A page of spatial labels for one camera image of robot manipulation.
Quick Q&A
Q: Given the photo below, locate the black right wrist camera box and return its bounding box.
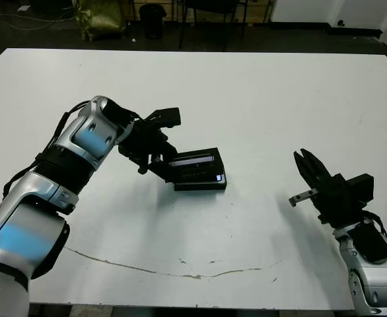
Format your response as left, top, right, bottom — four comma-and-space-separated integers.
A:
349, 174, 375, 208

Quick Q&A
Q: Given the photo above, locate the black mesh office chair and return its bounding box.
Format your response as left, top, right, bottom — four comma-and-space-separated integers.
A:
179, 0, 249, 52

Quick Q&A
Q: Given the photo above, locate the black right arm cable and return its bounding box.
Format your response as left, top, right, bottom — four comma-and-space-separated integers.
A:
361, 211, 387, 265

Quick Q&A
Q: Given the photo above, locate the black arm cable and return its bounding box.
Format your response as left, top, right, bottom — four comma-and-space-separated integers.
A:
361, 211, 387, 265
1, 101, 94, 201

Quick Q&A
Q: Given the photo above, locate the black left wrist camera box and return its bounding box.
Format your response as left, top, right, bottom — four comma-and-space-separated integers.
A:
146, 107, 182, 129

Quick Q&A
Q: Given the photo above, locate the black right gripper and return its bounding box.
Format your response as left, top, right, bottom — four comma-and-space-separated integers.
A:
288, 149, 367, 229

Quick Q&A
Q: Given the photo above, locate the black printed box lid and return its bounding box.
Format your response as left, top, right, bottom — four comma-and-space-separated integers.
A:
162, 147, 228, 186

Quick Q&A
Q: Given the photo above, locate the crumpled yellowish plastic bag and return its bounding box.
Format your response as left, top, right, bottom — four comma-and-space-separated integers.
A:
73, 0, 127, 42

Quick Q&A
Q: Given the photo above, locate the black box with white insert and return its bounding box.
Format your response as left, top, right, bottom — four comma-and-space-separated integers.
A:
173, 180, 228, 193

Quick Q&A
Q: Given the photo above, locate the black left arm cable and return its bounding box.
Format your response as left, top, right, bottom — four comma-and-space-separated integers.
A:
1, 101, 94, 201

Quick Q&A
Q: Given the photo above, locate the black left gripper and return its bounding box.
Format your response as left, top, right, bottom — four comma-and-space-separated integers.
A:
117, 114, 178, 183

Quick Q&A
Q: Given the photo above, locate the black bin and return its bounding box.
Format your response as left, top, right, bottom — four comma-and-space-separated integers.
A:
139, 5, 167, 41

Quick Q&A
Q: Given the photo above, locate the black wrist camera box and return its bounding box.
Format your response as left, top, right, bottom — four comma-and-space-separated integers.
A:
146, 107, 182, 129
349, 174, 375, 208

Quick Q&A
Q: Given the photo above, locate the thin white floor cable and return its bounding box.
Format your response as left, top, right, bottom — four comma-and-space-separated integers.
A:
0, 15, 72, 32

